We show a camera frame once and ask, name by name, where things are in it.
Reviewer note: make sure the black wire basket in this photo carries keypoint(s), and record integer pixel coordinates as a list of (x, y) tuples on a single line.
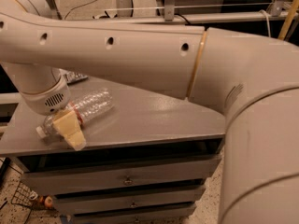
[(24, 196)]

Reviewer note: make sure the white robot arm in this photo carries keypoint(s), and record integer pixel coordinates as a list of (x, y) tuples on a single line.
[(252, 80)]

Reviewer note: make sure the grey drawer cabinet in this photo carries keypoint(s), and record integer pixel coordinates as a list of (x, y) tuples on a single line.
[(141, 126)]

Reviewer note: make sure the bottom grey drawer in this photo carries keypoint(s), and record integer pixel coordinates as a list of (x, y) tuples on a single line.
[(130, 216)]

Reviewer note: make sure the top grey drawer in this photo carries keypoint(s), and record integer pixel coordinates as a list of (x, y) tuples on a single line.
[(121, 175)]

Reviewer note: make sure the white labelled water bottle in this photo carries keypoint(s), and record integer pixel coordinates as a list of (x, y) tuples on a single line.
[(70, 77)]

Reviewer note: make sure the grey metal railing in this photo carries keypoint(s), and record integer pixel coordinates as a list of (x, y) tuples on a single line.
[(193, 11)]

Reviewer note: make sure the grey drawer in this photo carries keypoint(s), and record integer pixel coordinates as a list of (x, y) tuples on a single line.
[(121, 175), (130, 216), (129, 200)]

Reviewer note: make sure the clear plastic water bottle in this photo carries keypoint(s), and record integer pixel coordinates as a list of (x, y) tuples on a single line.
[(87, 107)]

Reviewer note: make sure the middle grey drawer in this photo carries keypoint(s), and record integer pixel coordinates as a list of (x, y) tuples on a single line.
[(129, 200)]

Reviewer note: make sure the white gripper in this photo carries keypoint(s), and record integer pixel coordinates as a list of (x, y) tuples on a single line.
[(47, 102)]

